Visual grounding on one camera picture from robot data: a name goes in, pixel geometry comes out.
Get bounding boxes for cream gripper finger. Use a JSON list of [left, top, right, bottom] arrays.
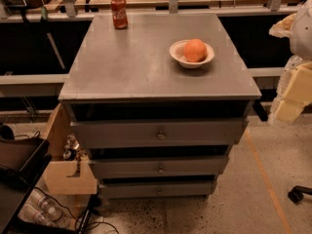
[[274, 99, 304, 123], [284, 62, 312, 103]]

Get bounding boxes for orange fruit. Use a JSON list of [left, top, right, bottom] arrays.
[[183, 39, 207, 62]]

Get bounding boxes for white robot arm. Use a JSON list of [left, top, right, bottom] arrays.
[[269, 0, 312, 124]]

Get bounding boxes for white paper bowl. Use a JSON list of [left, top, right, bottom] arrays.
[[170, 40, 215, 69]]

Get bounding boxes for top grey drawer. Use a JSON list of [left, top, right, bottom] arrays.
[[71, 118, 248, 149]]

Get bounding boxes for grey drawer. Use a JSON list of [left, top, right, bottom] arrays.
[[98, 181, 216, 199], [90, 156, 228, 178], [71, 118, 248, 149]]

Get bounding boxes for middle grey drawer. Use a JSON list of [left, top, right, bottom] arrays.
[[90, 156, 228, 178]]

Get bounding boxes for grey drawer cabinet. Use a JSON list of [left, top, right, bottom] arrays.
[[58, 14, 260, 188]]

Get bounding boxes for bottom grey drawer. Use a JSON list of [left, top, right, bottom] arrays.
[[98, 181, 216, 199]]

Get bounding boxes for red soda can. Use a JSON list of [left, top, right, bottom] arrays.
[[111, 0, 128, 29]]

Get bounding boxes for wooden crate with items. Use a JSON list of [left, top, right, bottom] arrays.
[[43, 103, 98, 195]]

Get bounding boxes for clear plastic bottle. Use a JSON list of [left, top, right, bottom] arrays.
[[30, 190, 63, 221]]

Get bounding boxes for black cart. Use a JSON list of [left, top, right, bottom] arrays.
[[0, 123, 53, 234]]

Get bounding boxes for black floor cable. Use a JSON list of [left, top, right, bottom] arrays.
[[33, 186, 121, 234]]

